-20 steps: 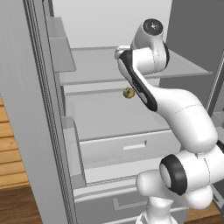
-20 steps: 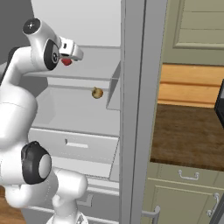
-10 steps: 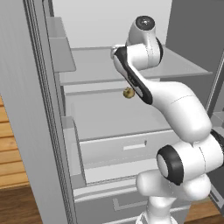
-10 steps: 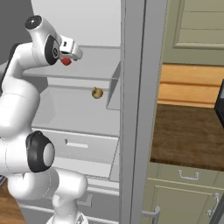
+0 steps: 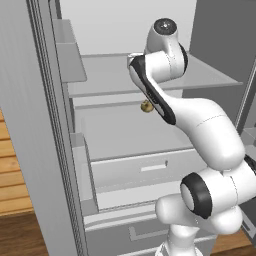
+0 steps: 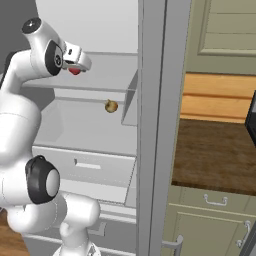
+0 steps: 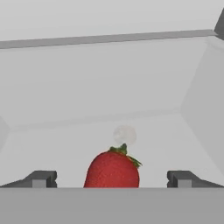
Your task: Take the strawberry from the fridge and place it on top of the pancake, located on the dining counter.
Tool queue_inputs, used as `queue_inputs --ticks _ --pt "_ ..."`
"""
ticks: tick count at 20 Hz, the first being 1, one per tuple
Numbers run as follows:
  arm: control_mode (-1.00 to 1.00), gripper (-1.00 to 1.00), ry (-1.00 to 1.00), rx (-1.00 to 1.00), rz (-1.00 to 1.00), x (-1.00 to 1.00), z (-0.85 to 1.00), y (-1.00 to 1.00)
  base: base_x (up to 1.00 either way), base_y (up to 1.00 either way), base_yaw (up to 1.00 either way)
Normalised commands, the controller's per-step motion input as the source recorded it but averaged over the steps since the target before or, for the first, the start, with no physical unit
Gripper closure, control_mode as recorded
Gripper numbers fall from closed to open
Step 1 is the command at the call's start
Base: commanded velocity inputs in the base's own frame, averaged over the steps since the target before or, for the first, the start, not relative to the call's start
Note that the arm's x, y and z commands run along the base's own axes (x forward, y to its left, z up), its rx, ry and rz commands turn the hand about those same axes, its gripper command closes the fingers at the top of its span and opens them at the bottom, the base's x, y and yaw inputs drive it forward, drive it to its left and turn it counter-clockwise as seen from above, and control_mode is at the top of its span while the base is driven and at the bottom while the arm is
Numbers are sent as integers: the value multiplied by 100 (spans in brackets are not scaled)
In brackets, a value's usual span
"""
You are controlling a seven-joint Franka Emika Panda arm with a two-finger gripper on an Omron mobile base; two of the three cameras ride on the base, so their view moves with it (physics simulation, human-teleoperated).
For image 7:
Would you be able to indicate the pale round ball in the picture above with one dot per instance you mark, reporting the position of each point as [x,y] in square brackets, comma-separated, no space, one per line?
[124,134]

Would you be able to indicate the red strawberry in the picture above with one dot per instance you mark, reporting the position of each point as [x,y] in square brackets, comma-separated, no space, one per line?
[112,172]

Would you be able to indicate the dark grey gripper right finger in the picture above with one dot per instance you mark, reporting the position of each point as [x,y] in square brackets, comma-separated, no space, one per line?
[180,178]

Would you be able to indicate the grey fridge shelf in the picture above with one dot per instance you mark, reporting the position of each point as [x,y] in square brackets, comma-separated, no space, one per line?
[108,38]

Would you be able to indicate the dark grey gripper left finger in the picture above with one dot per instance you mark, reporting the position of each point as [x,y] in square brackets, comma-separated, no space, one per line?
[43,178]

